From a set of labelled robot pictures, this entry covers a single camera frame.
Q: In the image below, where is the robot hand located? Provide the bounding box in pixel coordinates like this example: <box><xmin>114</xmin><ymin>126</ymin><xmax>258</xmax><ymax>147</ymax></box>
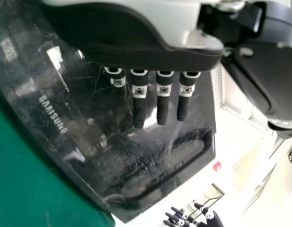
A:
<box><xmin>163</xmin><ymin>201</ymin><xmax>223</xmax><ymax>227</ymax></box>
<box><xmin>40</xmin><ymin>0</ymin><xmax>292</xmax><ymax>140</ymax></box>

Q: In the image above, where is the black oven with glass door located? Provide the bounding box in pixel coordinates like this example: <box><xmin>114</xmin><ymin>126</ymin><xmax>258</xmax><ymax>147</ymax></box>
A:
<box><xmin>0</xmin><ymin>0</ymin><xmax>217</xmax><ymax>224</ymax></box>

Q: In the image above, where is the white perforated cable duct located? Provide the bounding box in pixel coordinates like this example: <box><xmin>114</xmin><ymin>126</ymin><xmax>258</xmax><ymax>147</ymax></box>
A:
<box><xmin>211</xmin><ymin>65</ymin><xmax>223</xmax><ymax>109</ymax></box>

